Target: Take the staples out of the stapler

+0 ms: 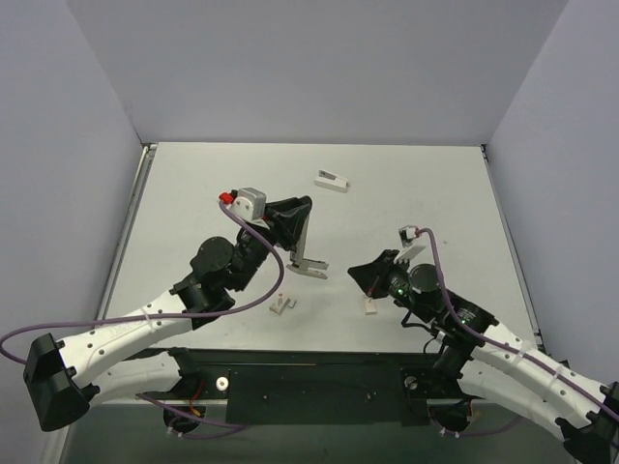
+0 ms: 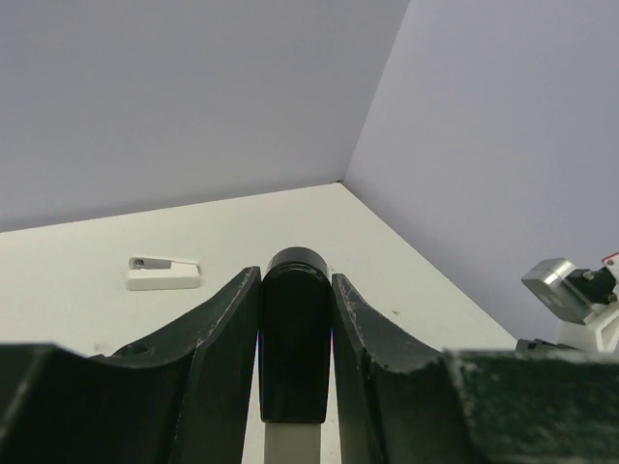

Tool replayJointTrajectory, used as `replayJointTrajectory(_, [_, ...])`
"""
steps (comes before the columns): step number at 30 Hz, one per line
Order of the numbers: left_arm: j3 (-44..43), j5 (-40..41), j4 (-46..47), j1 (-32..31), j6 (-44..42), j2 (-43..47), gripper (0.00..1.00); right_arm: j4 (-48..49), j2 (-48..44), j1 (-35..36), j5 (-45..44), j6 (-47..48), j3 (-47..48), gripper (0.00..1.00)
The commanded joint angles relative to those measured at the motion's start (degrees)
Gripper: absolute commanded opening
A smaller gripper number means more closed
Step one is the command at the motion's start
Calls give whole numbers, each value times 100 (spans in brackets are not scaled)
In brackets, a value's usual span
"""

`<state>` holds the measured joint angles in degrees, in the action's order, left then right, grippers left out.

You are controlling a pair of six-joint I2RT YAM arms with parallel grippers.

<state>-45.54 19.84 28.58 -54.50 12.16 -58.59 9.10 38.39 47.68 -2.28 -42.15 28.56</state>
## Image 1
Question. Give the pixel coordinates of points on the small cardboard tray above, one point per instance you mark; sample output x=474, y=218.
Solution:
x=369, y=306

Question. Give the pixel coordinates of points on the printed staple box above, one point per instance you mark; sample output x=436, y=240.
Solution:
x=282, y=303

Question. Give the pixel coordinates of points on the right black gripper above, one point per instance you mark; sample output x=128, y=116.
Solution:
x=379, y=275

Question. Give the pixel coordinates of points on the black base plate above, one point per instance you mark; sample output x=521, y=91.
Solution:
x=289, y=388

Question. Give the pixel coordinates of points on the aluminium frame rail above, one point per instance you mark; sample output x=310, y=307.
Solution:
x=119, y=381

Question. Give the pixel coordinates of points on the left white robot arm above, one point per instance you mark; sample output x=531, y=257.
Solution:
x=65, y=377

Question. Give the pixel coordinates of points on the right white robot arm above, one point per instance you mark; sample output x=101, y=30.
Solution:
x=491, y=362

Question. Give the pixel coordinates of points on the white staple box sleeve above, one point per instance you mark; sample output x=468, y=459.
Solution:
x=327, y=180

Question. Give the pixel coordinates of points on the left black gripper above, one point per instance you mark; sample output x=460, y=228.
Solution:
x=279, y=222

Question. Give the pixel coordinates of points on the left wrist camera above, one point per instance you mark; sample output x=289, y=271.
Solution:
x=246, y=204

